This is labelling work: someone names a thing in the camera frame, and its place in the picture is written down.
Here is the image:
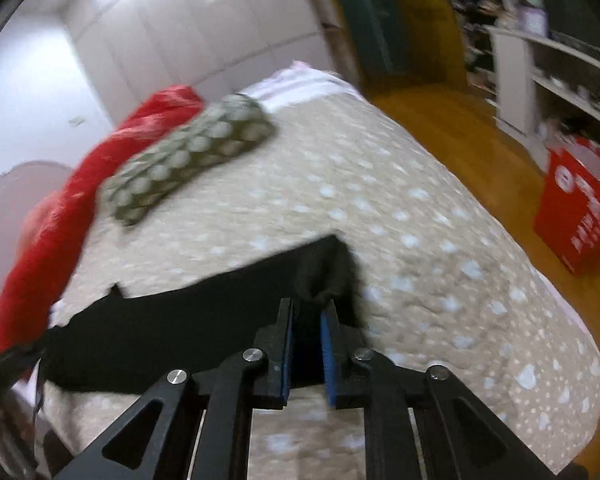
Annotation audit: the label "yellow wooden door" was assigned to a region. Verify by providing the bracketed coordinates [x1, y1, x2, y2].
[394, 0, 468, 91]

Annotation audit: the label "black pants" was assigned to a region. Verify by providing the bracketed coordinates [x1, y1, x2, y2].
[0, 235, 360, 399]

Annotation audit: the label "white shelf unit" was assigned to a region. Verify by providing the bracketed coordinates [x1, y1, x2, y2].
[489, 27, 600, 170]

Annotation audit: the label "olive hedgehog print pillow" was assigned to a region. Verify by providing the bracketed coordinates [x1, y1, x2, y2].
[102, 93, 276, 226]

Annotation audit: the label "white round headboard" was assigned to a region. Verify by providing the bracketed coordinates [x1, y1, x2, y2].
[0, 160, 72, 292]

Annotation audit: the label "red paper bag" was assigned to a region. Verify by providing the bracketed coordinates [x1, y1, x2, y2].
[534, 138, 600, 274]

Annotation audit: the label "white bed sheet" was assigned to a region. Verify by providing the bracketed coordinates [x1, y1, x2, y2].
[239, 61, 365, 113]

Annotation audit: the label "red long bolster pillow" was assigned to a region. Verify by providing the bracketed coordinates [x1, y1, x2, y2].
[0, 86, 204, 353]

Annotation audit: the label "beige spotted bed quilt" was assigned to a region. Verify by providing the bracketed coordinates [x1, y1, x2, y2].
[52, 93, 600, 471]

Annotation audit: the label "white wardrobe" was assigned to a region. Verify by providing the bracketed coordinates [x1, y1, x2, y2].
[62, 0, 335, 122]

